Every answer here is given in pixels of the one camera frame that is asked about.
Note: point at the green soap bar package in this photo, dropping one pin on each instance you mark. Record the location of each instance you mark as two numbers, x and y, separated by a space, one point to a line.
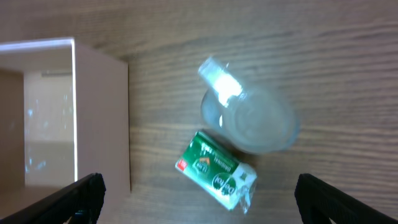
213 168

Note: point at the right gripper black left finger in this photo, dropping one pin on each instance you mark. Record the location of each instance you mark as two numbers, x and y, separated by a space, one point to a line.
78 203

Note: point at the clear soap pump bottle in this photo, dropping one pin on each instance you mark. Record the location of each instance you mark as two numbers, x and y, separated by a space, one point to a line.
255 118

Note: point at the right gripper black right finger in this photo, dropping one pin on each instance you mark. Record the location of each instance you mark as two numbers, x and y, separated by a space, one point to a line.
321 203

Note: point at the white cardboard box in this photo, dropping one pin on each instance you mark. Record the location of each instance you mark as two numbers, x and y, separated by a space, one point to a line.
64 115

